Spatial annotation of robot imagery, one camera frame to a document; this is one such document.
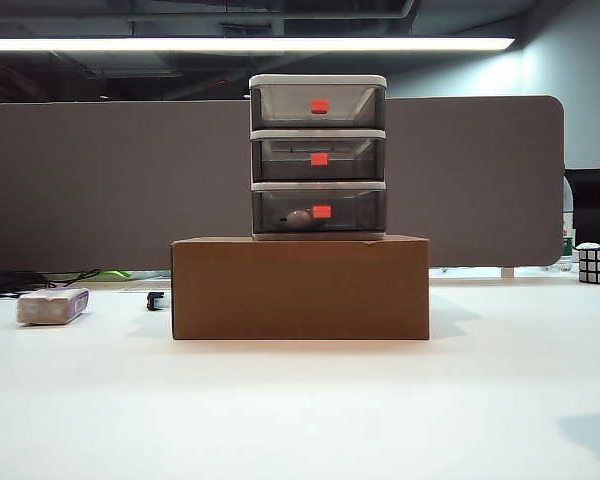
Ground smoky drawer with red handle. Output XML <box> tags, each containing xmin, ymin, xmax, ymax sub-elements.
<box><xmin>252</xmin><ymin>190</ymin><xmax>386</xmax><ymax>235</ymax></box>

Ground smoky drawer with slotted back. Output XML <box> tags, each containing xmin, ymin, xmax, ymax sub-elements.
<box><xmin>252</xmin><ymin>138</ymin><xmax>386</xmax><ymax>182</ymax></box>

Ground smoky drawer with plain interior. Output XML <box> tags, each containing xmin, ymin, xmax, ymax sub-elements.
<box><xmin>252</xmin><ymin>85</ymin><xmax>386</xmax><ymax>127</ymax></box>

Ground brown cardboard box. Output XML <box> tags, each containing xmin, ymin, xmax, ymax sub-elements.
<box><xmin>170</xmin><ymin>234</ymin><xmax>432</xmax><ymax>342</ymax></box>

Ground grey desk partition panel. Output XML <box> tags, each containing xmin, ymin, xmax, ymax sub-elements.
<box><xmin>0</xmin><ymin>94</ymin><xmax>567</xmax><ymax>274</ymax></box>

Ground long ceiling light strip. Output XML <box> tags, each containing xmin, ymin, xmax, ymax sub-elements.
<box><xmin>0</xmin><ymin>36</ymin><xmax>517</xmax><ymax>52</ymax></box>

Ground tissue pack with purple label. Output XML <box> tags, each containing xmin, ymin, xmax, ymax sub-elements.
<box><xmin>16</xmin><ymin>287</ymin><xmax>90</xmax><ymax>326</ymax></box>

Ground white drawer cabinet frame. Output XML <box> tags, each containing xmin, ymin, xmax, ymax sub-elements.
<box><xmin>248</xmin><ymin>74</ymin><xmax>388</xmax><ymax>243</ymax></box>

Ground black cable behind desk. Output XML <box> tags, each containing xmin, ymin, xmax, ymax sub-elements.
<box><xmin>0</xmin><ymin>267</ymin><xmax>102</xmax><ymax>297</ymax></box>

